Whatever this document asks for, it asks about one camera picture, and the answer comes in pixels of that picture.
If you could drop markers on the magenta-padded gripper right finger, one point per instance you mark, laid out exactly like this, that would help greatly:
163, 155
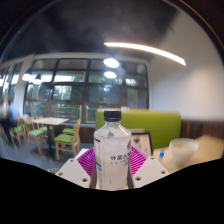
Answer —
150, 170

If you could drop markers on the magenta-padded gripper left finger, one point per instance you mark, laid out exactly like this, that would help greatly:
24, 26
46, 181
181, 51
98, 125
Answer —
74, 170

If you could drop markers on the clear plastic water bottle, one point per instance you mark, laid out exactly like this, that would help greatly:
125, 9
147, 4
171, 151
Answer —
111, 156

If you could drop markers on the white paper sheet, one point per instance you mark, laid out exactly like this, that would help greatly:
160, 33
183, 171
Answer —
81, 154

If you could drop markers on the small blue-capped bottle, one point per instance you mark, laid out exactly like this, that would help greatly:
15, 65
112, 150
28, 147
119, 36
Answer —
161, 155

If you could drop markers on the wooden chairs with green seats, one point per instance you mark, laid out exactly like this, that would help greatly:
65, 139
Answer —
65, 138

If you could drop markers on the white ceramic bowl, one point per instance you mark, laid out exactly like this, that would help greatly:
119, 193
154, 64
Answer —
182, 150

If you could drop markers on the green upholstered bench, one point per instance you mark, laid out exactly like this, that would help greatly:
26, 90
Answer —
156, 125

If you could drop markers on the light wooden dining table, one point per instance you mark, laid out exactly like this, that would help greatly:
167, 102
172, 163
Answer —
50, 120

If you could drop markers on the person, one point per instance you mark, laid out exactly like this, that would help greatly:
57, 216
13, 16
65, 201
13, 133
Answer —
10, 116

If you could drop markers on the long linear ceiling light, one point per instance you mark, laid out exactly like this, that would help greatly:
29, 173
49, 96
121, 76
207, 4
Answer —
146, 48

